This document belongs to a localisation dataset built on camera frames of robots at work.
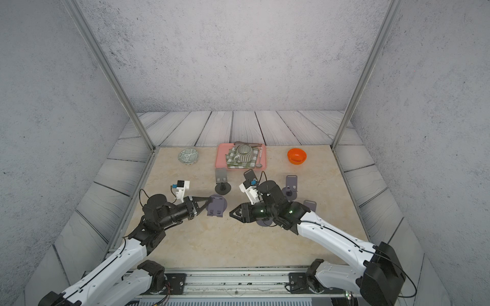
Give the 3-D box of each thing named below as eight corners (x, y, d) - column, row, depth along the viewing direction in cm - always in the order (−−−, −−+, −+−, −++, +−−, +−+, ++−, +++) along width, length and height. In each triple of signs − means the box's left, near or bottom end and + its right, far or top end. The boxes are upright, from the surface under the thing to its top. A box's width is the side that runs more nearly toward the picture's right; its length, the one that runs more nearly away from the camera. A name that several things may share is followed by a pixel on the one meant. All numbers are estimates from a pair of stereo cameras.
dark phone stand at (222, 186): (215, 194, 102) (212, 184, 95) (217, 178, 109) (215, 167, 102) (230, 194, 102) (228, 184, 95) (231, 178, 109) (230, 167, 102)
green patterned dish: (177, 162, 116) (175, 158, 113) (185, 150, 122) (183, 146, 119) (193, 166, 114) (191, 162, 111) (200, 154, 120) (199, 149, 117)
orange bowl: (288, 164, 114) (289, 159, 110) (286, 153, 120) (287, 148, 116) (306, 164, 114) (308, 159, 110) (303, 153, 120) (305, 148, 116)
